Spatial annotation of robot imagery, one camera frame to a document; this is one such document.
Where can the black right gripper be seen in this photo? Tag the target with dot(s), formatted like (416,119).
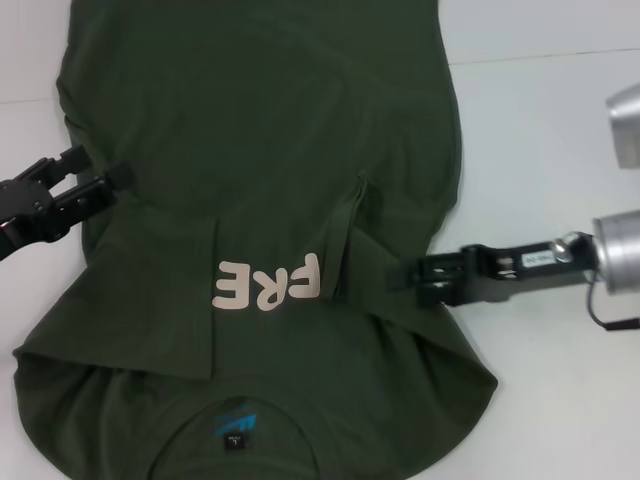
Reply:
(490,275)

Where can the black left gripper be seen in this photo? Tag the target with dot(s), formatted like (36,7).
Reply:
(27,215)

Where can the dark green FREE! T-shirt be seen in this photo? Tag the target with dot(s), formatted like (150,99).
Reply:
(275,150)

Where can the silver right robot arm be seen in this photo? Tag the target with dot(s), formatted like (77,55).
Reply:
(620,255)

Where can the silver round connector plug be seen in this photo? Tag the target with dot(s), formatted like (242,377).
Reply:
(562,247)

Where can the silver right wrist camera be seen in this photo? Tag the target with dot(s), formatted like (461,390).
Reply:
(627,125)

